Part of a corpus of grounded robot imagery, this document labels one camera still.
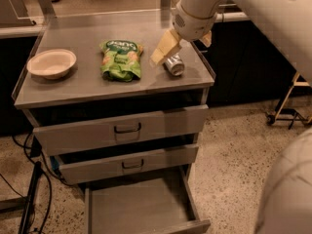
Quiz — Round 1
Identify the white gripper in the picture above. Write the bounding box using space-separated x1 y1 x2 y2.
150 1 217 65

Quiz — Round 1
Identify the silver redbull can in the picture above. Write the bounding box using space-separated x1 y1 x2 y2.
164 54 184 76

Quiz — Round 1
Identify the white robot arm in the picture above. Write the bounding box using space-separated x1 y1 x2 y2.
151 0 312 234

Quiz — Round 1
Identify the metal drawer cabinet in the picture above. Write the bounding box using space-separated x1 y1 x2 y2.
11 9 216 193

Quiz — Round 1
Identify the top metal drawer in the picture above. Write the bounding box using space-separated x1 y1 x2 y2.
33 104 208 156

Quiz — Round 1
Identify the metal drawer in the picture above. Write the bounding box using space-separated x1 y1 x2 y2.
85 167 211 234
33 104 208 156
59 144 199 184

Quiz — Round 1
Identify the bottom metal drawer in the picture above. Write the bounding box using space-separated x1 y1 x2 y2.
85 167 211 234

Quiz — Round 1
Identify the middle metal drawer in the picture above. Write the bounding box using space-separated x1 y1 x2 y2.
59 144 199 184

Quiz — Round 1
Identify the green chip bag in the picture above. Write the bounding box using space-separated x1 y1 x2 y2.
99 40 143 82

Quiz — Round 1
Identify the white paper bowl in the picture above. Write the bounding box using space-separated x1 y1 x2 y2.
26 49 76 80

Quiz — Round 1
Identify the black floor stand bar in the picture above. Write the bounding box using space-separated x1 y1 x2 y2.
19 162 42 234

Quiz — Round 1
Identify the white horizontal rail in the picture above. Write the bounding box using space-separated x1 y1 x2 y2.
216 12 249 22

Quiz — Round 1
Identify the yellow wheeled cart frame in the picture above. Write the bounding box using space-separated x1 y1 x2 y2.
266 71 312 131

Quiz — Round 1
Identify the black floor cable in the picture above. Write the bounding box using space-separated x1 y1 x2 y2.
0 132 71 234

